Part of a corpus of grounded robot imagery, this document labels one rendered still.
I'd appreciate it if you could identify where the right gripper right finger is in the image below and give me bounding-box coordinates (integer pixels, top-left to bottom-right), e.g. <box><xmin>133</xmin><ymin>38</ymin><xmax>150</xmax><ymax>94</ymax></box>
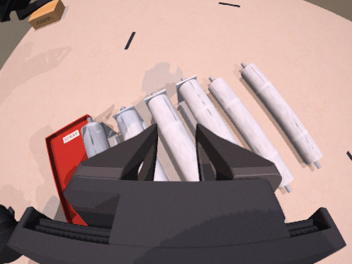
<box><xmin>196</xmin><ymin>123</ymin><xmax>282</xmax><ymax>192</ymax></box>

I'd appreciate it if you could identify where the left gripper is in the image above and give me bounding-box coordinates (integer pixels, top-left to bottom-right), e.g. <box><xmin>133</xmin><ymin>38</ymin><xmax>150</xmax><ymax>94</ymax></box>
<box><xmin>0</xmin><ymin>0</ymin><xmax>52</xmax><ymax>22</ymax></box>

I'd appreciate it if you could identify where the red scrap tray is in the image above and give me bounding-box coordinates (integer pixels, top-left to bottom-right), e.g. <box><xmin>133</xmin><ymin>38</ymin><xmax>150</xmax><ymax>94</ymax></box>
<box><xmin>45</xmin><ymin>114</ymin><xmax>91</xmax><ymax>226</ymax></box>

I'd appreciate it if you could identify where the brown cardboard box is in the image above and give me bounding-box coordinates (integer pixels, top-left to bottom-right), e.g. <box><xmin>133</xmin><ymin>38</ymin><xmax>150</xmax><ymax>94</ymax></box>
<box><xmin>28</xmin><ymin>0</ymin><xmax>65</xmax><ymax>29</ymax></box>

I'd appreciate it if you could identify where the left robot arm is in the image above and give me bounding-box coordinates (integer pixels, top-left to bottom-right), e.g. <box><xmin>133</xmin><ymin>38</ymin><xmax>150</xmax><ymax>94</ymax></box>
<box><xmin>0</xmin><ymin>205</ymin><xmax>22</xmax><ymax>264</ymax></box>

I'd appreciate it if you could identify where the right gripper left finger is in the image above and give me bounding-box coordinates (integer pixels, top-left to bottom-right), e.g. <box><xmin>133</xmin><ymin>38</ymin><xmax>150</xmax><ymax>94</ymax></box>
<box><xmin>73</xmin><ymin>123</ymin><xmax>158</xmax><ymax>181</ymax></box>

